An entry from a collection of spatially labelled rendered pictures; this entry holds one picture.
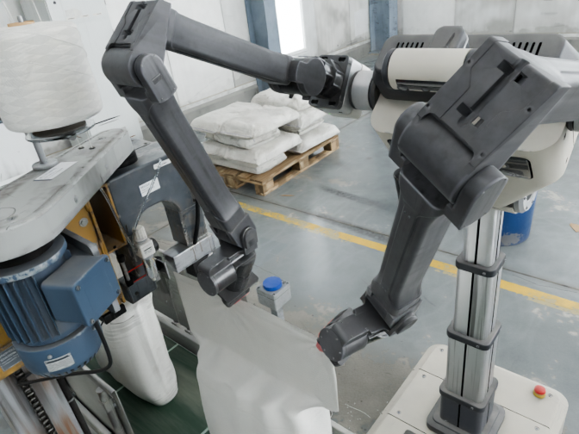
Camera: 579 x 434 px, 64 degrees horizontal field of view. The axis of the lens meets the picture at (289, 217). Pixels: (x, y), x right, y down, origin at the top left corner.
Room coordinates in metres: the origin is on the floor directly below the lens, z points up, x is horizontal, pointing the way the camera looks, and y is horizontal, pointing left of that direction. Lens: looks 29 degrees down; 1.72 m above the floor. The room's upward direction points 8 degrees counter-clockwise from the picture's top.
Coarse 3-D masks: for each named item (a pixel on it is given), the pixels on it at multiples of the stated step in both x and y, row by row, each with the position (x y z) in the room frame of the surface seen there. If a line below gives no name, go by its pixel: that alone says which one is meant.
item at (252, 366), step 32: (192, 288) 0.97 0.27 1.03; (192, 320) 1.00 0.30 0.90; (224, 320) 0.91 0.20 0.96; (256, 320) 0.82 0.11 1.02; (224, 352) 0.91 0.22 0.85; (256, 352) 0.84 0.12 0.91; (288, 352) 0.76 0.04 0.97; (320, 352) 0.70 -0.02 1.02; (224, 384) 0.85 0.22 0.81; (256, 384) 0.81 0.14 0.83; (288, 384) 0.77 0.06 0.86; (320, 384) 0.71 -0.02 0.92; (224, 416) 0.85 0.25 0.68; (256, 416) 0.77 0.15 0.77; (288, 416) 0.72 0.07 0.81; (320, 416) 0.75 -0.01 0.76
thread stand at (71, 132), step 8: (16, 16) 0.84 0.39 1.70; (0, 120) 0.97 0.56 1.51; (88, 120) 0.88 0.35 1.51; (56, 128) 0.83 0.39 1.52; (64, 128) 0.82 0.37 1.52; (72, 128) 0.81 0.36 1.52; (80, 128) 0.82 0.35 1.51; (88, 128) 0.82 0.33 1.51; (32, 136) 0.81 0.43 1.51; (40, 136) 0.80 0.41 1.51; (48, 136) 0.79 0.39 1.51; (56, 136) 0.79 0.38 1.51; (64, 136) 0.78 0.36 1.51; (72, 136) 0.81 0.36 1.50; (40, 152) 0.92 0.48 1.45; (40, 160) 0.92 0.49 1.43; (48, 160) 0.93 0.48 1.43; (56, 160) 0.93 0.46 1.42; (32, 168) 0.91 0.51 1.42; (40, 168) 0.90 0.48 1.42; (48, 168) 0.90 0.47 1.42
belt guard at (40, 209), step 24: (96, 144) 1.03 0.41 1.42; (120, 144) 1.05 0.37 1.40; (72, 168) 0.89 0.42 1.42; (96, 168) 0.91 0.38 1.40; (0, 192) 0.81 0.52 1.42; (24, 192) 0.79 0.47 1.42; (48, 192) 0.78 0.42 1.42; (72, 192) 0.79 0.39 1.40; (0, 216) 0.70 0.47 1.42; (24, 216) 0.69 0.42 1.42; (48, 216) 0.70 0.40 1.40; (72, 216) 0.76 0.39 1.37; (0, 240) 0.64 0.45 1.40; (24, 240) 0.66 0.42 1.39; (48, 240) 0.68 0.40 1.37
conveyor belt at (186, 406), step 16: (176, 352) 1.44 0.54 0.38; (96, 368) 1.42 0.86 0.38; (176, 368) 1.36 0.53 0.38; (192, 368) 1.35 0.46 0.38; (112, 384) 1.32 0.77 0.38; (192, 384) 1.26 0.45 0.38; (128, 400) 1.23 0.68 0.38; (144, 400) 1.22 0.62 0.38; (176, 400) 1.20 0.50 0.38; (192, 400) 1.19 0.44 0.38; (128, 416) 1.15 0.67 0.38; (144, 416) 1.15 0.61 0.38; (160, 416) 1.14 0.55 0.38; (176, 416) 1.13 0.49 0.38; (192, 416) 1.12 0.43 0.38; (144, 432) 1.08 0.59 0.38; (160, 432) 1.07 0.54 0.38; (176, 432) 1.06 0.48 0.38; (192, 432) 1.05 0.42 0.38; (208, 432) 1.04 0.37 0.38
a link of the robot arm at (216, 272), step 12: (252, 228) 0.81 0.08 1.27; (252, 240) 0.80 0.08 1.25; (216, 252) 0.80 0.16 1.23; (228, 252) 0.80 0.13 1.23; (240, 252) 0.80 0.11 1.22; (204, 264) 0.77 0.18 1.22; (216, 264) 0.76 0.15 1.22; (228, 264) 0.79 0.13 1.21; (204, 276) 0.76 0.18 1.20; (216, 276) 0.76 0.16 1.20; (228, 276) 0.77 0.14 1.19; (204, 288) 0.77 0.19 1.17; (216, 288) 0.74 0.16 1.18
